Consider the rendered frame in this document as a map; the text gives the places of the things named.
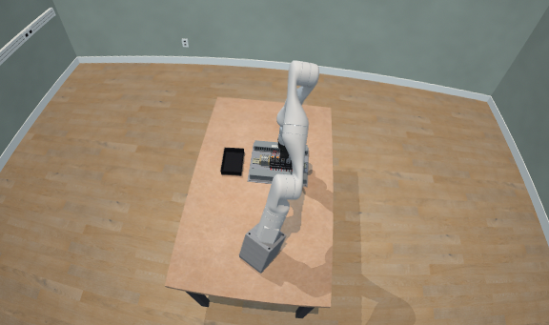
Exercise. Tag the grey relay panel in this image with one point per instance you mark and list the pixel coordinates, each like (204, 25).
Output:
(263, 171)

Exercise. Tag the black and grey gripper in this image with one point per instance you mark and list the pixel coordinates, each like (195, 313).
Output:
(283, 152)

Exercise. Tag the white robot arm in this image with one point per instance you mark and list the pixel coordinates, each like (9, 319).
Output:
(294, 135)

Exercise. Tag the black parts tray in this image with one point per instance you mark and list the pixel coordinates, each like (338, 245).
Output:
(232, 161)

